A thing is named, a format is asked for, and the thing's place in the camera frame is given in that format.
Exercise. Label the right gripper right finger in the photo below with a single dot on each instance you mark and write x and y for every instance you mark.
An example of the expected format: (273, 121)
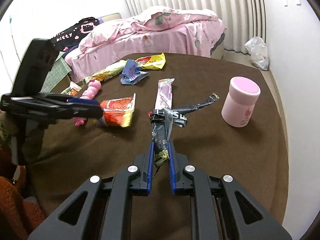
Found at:
(180, 184)

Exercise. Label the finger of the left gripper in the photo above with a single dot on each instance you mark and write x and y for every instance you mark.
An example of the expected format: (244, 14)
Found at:
(85, 108)

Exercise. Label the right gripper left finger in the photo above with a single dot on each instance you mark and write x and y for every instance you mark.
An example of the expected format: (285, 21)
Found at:
(142, 185)

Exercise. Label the red orange snack wrapper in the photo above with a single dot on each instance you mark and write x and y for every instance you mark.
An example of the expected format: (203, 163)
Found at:
(117, 112)

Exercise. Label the black foil wrapper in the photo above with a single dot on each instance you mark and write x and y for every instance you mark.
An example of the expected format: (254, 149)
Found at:
(162, 121)

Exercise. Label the yellow noodle packet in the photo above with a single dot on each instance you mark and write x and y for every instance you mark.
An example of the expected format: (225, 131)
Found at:
(107, 73)

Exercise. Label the blue white packet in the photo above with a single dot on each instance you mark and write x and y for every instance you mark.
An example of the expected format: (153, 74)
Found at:
(132, 74)

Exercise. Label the pink ice bar wrapper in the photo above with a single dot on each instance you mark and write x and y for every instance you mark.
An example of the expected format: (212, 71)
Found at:
(164, 94)

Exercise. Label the yellow red chip bag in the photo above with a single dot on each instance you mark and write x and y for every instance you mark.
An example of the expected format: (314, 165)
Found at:
(154, 62)

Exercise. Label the yellow-lined trash bin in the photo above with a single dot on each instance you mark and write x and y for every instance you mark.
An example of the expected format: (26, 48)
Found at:
(72, 90)

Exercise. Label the left hand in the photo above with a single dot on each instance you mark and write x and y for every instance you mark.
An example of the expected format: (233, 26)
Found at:
(8, 130)

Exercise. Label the pink caterpillar toy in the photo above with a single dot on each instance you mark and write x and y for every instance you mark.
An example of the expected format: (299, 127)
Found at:
(89, 94)

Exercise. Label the green checked cloth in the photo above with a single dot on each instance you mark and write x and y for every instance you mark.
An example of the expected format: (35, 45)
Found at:
(58, 78)

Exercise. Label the black Hello Kitty pillow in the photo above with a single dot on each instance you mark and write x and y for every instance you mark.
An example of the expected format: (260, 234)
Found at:
(72, 36)

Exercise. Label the pink cylindrical bottle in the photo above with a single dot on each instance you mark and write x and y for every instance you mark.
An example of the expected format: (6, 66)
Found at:
(240, 101)

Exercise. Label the beige headboard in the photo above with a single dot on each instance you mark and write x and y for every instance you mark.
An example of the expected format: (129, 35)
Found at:
(110, 17)

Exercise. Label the pink floral duvet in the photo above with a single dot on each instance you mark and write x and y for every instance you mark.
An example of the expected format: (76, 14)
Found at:
(157, 18)

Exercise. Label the bed with pink sheet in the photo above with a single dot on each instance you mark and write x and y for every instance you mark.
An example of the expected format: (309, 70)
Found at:
(198, 38)

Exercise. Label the white plastic bag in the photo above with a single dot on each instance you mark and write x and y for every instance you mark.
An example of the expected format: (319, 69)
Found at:
(258, 53)

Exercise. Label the white striped curtain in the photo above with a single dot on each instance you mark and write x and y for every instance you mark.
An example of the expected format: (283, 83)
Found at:
(244, 19)

